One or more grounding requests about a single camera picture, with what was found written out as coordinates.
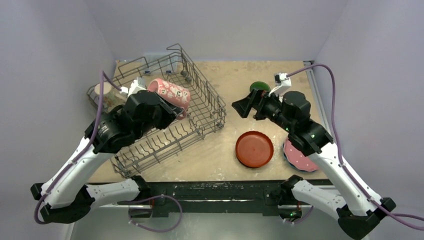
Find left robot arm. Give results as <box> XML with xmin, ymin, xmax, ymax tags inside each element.
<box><xmin>30</xmin><ymin>90</ymin><xmax>183</xmax><ymax>225</ymax></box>

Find blue plate under pink plate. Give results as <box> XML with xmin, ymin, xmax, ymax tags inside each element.
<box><xmin>282</xmin><ymin>140</ymin><xmax>319</xmax><ymax>173</ymax></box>

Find pink polka dot plate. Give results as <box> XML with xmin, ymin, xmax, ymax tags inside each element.
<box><xmin>284</xmin><ymin>139</ymin><xmax>320</xmax><ymax>172</ymax></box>

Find beige mug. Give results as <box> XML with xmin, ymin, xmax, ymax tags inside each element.
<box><xmin>94</xmin><ymin>81</ymin><xmax>127</xmax><ymax>109</ymax></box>

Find grey wire dish rack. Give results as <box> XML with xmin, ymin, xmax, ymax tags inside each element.
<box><xmin>86</xmin><ymin>43</ymin><xmax>228</xmax><ymax>179</ymax></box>

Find clear plastic container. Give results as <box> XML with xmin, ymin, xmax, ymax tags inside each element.
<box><xmin>144</xmin><ymin>52</ymin><xmax>181</xmax><ymax>75</ymax></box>

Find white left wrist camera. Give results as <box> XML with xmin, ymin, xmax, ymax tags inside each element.
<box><xmin>119</xmin><ymin>77</ymin><xmax>147</xmax><ymax>98</ymax></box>

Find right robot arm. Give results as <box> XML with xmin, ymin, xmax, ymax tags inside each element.
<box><xmin>232</xmin><ymin>90</ymin><xmax>396</xmax><ymax>240</ymax></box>

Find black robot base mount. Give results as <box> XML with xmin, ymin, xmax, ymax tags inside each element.
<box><xmin>127</xmin><ymin>180</ymin><xmax>307</xmax><ymax>221</ymax></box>

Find pink patterned mug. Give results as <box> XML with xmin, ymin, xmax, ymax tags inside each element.
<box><xmin>147</xmin><ymin>78</ymin><xmax>192</xmax><ymax>120</ymax></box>

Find green bowl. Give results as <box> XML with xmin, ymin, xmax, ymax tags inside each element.
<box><xmin>249</xmin><ymin>81</ymin><xmax>271</xmax><ymax>92</ymax></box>

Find red-orange plate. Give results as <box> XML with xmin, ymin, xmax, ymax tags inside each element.
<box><xmin>235</xmin><ymin>131</ymin><xmax>274</xmax><ymax>169</ymax></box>

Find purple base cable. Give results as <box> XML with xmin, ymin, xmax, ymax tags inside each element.
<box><xmin>128</xmin><ymin>193</ymin><xmax>184</xmax><ymax>233</ymax></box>

